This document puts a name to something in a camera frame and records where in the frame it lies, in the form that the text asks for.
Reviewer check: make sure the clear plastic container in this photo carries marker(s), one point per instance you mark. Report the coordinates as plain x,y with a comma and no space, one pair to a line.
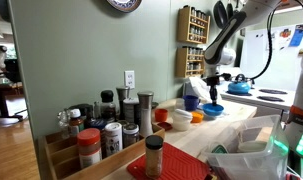
179,104

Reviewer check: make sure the orange small lid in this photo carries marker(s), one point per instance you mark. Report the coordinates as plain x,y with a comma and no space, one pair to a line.
197,117

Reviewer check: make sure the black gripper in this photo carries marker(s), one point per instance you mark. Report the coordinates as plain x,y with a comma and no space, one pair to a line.
212,82

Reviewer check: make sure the red silicone mat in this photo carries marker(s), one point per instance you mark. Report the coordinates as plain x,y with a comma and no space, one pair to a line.
176,165

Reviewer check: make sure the wooden spice tray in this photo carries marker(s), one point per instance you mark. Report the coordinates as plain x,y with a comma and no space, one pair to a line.
69,159

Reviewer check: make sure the white stove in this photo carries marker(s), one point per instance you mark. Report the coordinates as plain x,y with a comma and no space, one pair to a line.
272,93

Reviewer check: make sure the white spice shaker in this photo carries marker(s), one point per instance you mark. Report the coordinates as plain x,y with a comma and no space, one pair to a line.
113,135

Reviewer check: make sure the dark blue cup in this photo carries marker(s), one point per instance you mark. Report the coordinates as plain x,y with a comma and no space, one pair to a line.
190,102

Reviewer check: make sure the upper wooden spice rack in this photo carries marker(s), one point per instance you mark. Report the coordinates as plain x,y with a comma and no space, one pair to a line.
193,25

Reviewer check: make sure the steel pepper grinder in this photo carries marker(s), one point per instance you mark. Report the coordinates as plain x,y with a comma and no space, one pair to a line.
145,102

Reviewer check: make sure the orange small cup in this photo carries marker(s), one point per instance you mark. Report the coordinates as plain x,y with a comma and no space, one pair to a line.
161,115

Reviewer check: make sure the white round container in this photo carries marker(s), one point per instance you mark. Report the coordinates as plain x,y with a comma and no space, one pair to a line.
181,120

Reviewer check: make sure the lower wooden spice rack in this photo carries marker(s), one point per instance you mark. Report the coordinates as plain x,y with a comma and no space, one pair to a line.
189,62

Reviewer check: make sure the spice jar red lid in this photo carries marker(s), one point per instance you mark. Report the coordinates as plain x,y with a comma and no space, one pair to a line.
89,147

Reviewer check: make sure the white refrigerator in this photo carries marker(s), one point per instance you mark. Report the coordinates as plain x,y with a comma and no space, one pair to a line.
287,51

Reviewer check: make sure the large white crumpled bag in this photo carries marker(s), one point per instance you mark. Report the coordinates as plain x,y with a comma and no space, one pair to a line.
197,87

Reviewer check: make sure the spice jar black lid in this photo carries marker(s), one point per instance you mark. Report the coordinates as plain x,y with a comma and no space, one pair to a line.
153,154

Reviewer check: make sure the clear plastic bin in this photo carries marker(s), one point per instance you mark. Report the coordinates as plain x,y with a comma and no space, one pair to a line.
252,149

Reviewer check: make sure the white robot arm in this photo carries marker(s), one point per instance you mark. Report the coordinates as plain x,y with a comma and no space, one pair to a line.
253,12

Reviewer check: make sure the wooden spice rack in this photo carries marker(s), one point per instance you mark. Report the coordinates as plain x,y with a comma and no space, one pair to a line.
189,62
193,25

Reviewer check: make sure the light blue bowl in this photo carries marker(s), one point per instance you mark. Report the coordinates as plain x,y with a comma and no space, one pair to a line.
212,110

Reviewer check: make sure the white wall outlet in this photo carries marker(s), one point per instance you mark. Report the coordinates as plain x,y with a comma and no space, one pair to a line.
129,78

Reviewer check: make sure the blue kettle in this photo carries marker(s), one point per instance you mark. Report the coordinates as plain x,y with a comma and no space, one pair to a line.
239,85

